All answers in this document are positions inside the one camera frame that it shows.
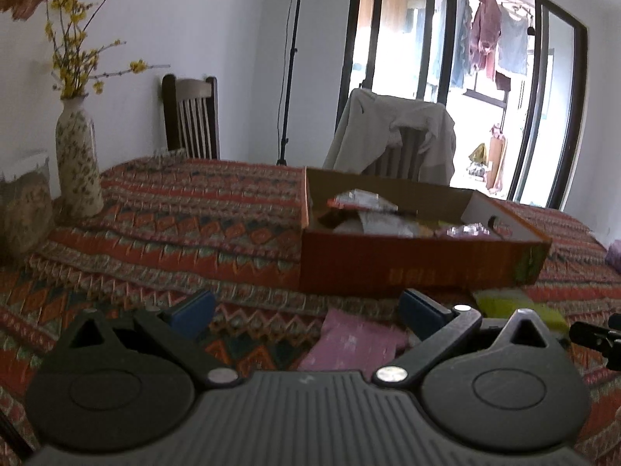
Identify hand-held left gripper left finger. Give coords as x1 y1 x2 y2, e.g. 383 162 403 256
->
63 289 241 389

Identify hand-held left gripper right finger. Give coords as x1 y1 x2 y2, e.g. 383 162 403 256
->
373 289 566 389

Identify orange cardboard box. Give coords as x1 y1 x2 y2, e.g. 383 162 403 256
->
300 166 554 297

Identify long green snack packet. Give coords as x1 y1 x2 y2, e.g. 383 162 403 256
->
473 289 568 336

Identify pink snack packet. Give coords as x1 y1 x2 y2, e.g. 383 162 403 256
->
298 308 408 372

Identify red snack packet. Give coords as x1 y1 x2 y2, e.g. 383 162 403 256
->
327 189 399 212

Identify patterned red tablecloth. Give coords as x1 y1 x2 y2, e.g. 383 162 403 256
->
0 155 621 466

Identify chair under jacket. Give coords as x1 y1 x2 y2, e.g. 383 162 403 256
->
361 129 420 180

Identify yellow bag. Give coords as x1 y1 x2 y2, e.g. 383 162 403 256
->
468 143 488 178

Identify wooden balcony cabinet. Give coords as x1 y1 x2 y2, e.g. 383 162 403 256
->
487 123 508 192

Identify floral ceramic vase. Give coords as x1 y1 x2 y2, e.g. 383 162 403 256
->
56 97 104 218

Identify beige jacket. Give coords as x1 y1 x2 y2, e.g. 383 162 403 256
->
323 88 457 188

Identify clear jar with white lid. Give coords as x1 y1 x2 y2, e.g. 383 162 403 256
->
0 150 54 263

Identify dark wooden chair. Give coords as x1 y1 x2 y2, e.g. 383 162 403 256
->
162 74 220 160

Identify hanging blue jeans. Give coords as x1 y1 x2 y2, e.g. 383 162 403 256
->
451 0 472 89

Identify yellow flower branches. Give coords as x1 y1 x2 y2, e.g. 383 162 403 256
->
46 0 170 100

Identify hanging grey-blue shirt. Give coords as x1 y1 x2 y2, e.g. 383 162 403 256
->
497 7 529 76

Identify hanging maroon shirt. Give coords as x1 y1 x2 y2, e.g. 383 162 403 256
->
470 0 501 81

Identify black sliding door frame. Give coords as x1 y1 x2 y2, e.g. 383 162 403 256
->
337 0 589 212

